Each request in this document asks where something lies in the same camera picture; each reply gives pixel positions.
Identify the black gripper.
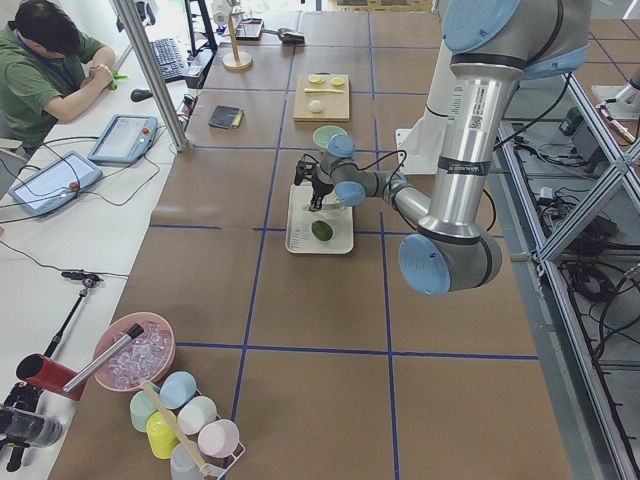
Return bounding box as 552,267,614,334
309,168,331,211

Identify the white spoon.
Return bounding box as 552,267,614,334
303,202,344,212

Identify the white bun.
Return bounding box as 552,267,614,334
308,100,323,113

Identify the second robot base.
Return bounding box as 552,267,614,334
591,70,639,120

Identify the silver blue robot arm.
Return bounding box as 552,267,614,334
294,1,592,295

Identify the light green bowl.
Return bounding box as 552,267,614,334
312,125,347,152

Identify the pink bowl with ice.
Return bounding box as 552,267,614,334
94,312,176,392

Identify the green avocado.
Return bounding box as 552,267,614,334
311,220,334,242

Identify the white plastic tray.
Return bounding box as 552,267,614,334
285,182,354,254

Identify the wooden cutting board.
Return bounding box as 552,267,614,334
293,73,351,122

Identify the yellow plastic knife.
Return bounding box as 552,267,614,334
303,88,345,94

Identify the dark sponge with yellow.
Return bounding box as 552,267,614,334
208,105,244,129

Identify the lemon slice left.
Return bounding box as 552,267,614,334
308,74,325,85

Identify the wooden mug tree stand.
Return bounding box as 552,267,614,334
222,12,253,72

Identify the metal scoop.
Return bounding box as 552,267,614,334
261,28,305,46

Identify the dark tray with glasses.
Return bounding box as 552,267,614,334
235,18,264,41

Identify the far teach pendant tablet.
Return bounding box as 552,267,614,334
88,114,158,165

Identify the teach pendant tablet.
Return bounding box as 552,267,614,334
9,151,103,216
88,114,158,165

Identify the black computer mouse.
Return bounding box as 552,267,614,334
130,89,153,103

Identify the black keyboard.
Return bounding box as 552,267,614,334
150,38,188,83

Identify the steel tube with black cap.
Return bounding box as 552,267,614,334
62,323,144,393

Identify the blue cup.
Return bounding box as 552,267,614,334
159,371,197,410

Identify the white cup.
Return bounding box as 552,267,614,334
177,395,217,435

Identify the black selfie stick tripod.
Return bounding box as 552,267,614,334
43,270,103,358

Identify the pink cup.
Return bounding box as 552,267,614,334
197,419,240,458

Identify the near teach pendant tablet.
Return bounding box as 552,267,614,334
9,151,103,216

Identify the green cup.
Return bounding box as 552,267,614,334
129,390,157,433

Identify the yellow cup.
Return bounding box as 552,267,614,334
146,411,179,460

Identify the wooden rod cup rack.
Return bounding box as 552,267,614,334
140,380,214,478

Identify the clear grey cup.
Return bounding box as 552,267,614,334
170,444,204,480

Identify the person in green shirt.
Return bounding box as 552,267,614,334
1,1,115,154

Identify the red bottle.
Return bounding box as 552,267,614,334
16,353,84,401

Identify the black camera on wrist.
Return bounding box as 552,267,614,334
293,154,318,186

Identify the aluminium frame post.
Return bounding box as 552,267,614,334
113,0,189,152

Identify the aluminium frame side cage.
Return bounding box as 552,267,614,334
494,77,639,479

